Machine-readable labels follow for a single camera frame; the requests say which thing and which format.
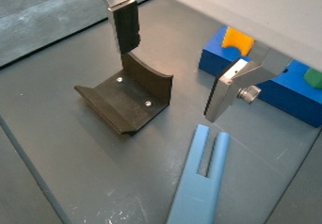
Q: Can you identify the black curved fixture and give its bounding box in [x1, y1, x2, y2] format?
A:
[75, 53, 174, 135]

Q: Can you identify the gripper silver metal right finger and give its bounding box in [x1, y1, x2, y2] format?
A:
[205, 42, 292, 122]

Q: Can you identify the yellow arch block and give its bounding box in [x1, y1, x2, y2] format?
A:
[222, 27, 254, 56]

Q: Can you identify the green hexagonal block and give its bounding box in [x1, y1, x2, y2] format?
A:
[305, 68, 322, 89]

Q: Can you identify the blue shape-sorter base block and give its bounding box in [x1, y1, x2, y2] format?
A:
[199, 25, 322, 127]

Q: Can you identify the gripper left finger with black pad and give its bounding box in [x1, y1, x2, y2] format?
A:
[103, 0, 141, 55]

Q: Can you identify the light blue square-circle object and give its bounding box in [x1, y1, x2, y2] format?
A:
[166, 124, 230, 224]

